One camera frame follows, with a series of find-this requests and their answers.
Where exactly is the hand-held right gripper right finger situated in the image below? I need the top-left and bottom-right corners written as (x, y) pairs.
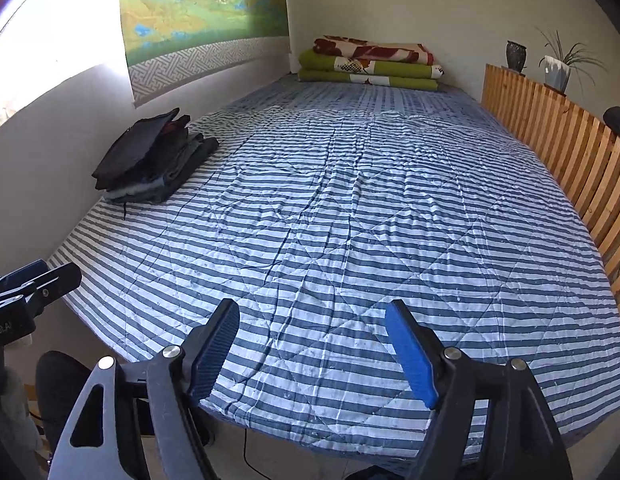
top-left (385, 300), bottom-right (573, 480)

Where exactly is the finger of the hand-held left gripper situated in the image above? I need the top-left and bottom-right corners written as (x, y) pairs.
top-left (0, 259), bottom-right (49, 307)
top-left (22, 261), bottom-right (84, 320)

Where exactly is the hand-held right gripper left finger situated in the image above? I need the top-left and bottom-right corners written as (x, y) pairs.
top-left (50, 299), bottom-right (241, 480)

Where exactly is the blue striped quilted blanket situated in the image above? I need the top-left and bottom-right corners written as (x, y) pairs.
top-left (46, 77), bottom-right (620, 461)

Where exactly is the stack of folded dark clothes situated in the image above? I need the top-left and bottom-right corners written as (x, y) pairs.
top-left (102, 115), bottom-right (221, 207)

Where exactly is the green folded blanket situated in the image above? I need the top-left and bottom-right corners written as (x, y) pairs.
top-left (296, 49), bottom-right (445, 93)

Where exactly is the red patterned folded blanket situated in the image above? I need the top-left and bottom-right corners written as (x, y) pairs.
top-left (312, 35), bottom-right (436, 67)

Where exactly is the dark ceramic pot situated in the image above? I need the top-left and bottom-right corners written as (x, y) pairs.
top-left (505, 40), bottom-right (529, 74)

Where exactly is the white potted plant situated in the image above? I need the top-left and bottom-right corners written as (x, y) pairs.
top-left (535, 27), bottom-right (610, 97)

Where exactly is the black cable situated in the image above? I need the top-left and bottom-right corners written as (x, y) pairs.
top-left (241, 427), bottom-right (273, 478)

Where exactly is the wooden slatted bed rail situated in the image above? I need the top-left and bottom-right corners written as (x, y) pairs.
top-left (481, 62), bottom-right (620, 322)

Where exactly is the green landscape wall poster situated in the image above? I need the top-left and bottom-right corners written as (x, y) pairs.
top-left (118, 0), bottom-right (291, 107)

